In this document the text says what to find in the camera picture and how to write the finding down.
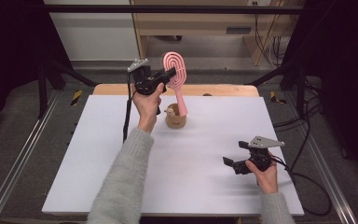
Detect pink hairbrush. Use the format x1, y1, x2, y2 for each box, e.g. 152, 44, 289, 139
162, 51, 189, 118

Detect cables under wooden desk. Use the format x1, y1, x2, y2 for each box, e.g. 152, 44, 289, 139
254, 13, 291, 68

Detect right hand-held gripper black cable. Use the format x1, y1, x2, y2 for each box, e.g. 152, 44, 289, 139
269, 154, 333, 217

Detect person's left hand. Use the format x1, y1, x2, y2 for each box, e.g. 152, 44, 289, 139
131, 82, 166, 134

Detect light wooden table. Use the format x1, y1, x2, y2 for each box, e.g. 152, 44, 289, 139
92, 83, 260, 97

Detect black floor cables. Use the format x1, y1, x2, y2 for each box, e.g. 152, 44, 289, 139
272, 77, 324, 169

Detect black frame strut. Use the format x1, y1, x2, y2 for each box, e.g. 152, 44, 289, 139
247, 59, 308, 119
36, 58, 98, 119

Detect aluminium rail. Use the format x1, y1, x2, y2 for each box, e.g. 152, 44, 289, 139
283, 92, 358, 224
0, 91, 61, 224

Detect wooden desk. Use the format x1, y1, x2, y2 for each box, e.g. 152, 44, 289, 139
130, 0, 296, 67

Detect white board sheet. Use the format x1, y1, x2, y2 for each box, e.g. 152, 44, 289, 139
41, 94, 305, 217

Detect black horizontal frame bar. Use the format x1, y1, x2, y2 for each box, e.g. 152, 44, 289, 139
42, 4, 306, 15

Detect person's right hand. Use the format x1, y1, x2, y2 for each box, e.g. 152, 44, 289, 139
244, 161, 279, 195

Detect black curtain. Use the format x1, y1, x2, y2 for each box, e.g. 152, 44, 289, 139
283, 0, 358, 183
0, 0, 73, 143

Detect brown cup with small figure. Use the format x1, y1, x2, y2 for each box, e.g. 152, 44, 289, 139
164, 103, 187, 129

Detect left hand-held gripper black cable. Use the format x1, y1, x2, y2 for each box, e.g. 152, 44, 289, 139
122, 72, 133, 143

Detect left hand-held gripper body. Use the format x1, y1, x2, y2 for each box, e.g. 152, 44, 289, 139
127, 58, 169, 96

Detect hand-held gripper black cable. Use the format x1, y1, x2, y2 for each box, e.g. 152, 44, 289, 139
269, 154, 333, 217
122, 72, 133, 143

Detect white cabinet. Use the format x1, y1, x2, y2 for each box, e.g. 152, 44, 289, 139
43, 0, 141, 62

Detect yellow black striped tape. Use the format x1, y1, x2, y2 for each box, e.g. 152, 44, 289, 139
70, 89, 84, 106
269, 91, 288, 105

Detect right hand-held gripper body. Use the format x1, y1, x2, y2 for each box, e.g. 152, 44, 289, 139
233, 135, 285, 175

